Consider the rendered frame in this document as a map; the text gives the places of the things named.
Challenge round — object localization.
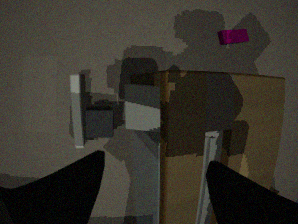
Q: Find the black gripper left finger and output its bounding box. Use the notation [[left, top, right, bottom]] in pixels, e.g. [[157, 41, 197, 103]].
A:
[[0, 149, 105, 224]]

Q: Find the brown cardboard box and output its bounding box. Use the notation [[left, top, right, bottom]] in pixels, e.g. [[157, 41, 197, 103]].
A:
[[270, 186, 281, 194]]

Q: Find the small magenta block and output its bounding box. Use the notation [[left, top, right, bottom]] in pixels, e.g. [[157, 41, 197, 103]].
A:
[[217, 28, 250, 44]]

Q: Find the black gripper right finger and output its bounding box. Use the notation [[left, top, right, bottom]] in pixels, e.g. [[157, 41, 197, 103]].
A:
[[206, 161, 298, 224]]

